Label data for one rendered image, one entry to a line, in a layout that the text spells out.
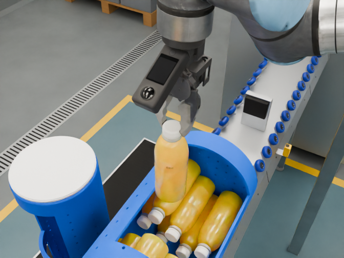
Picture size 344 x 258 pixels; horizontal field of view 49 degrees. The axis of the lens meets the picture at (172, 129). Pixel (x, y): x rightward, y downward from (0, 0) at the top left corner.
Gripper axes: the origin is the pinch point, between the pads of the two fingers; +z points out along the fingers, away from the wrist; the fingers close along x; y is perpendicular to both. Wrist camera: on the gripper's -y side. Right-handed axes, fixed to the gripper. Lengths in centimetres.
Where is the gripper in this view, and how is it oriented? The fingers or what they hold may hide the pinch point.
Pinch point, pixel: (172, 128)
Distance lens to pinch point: 74.5
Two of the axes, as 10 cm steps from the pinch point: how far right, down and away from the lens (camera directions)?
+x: -8.6, -3.7, 3.5
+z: -0.4, 7.4, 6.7
